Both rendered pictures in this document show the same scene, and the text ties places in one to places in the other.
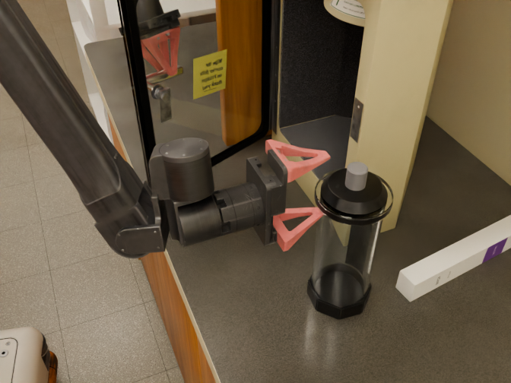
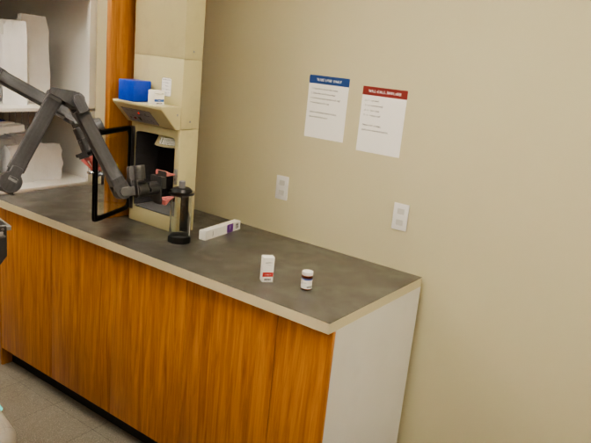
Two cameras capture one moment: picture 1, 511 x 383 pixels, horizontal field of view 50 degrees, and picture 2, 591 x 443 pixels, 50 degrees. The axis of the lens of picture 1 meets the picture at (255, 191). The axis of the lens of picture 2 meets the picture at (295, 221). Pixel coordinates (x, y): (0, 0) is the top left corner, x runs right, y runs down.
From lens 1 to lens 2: 2.14 m
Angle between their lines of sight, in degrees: 38
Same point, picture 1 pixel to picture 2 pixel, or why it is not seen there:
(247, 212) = (156, 186)
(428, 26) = (193, 144)
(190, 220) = (141, 185)
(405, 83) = (189, 163)
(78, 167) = (110, 168)
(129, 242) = (124, 192)
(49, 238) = not seen: outside the picture
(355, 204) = (184, 190)
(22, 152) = not seen: outside the picture
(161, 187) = (132, 176)
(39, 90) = (102, 145)
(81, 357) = not seen: outside the picture
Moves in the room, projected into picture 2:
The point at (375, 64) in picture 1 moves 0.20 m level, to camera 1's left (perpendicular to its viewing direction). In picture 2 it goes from (179, 155) to (135, 155)
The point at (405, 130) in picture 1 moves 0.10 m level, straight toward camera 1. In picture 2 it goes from (191, 182) to (193, 187)
